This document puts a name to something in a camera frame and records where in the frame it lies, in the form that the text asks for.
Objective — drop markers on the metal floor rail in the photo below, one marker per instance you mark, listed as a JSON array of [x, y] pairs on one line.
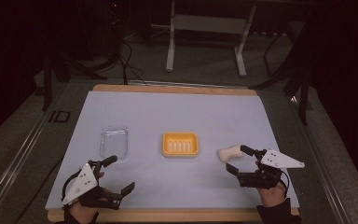
[[15, 155], [323, 165]]

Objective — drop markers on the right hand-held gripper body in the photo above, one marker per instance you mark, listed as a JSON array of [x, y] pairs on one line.
[[265, 177]]

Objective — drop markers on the white soap bar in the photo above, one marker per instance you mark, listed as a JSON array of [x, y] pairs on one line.
[[230, 153]]

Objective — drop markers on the black metal stand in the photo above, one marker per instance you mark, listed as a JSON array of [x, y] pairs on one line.
[[47, 84], [303, 93]]

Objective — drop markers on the light blue table mat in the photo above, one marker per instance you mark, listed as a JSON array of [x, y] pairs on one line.
[[174, 112]]

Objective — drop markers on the person's left hand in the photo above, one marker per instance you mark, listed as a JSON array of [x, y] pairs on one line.
[[83, 214]]

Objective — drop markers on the yellow soap dish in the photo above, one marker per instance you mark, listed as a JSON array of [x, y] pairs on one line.
[[180, 144]]

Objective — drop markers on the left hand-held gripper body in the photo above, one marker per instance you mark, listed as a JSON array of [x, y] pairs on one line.
[[85, 182]]

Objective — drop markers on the white metal stand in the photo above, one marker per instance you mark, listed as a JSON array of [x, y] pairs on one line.
[[209, 23]]

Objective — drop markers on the person's right hand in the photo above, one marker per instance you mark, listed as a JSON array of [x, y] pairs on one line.
[[272, 196]]

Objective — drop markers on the clear plastic soap dish lid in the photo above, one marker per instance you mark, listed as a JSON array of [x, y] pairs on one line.
[[114, 142]]

